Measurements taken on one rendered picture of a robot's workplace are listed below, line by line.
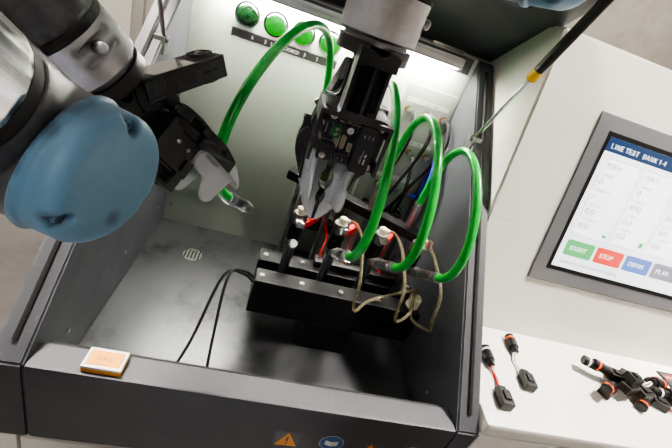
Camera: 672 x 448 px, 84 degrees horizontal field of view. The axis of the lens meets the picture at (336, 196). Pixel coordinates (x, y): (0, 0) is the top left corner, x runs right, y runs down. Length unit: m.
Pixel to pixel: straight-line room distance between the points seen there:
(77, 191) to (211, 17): 0.73
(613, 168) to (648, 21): 2.51
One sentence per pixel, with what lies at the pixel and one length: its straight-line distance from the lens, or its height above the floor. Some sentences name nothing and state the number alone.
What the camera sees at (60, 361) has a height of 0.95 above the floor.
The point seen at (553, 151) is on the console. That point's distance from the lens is 0.83.
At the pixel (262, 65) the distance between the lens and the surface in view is 0.51.
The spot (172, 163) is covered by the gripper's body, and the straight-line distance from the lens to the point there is 0.43.
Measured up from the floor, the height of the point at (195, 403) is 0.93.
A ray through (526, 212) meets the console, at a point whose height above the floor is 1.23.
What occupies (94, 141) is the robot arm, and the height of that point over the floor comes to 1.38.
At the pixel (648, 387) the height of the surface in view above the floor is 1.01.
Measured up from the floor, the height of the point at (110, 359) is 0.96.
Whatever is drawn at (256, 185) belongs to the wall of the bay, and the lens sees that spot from 0.99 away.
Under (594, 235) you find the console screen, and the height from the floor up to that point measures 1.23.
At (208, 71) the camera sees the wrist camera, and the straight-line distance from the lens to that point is 0.46.
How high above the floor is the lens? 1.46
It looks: 26 degrees down
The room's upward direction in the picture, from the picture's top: 21 degrees clockwise
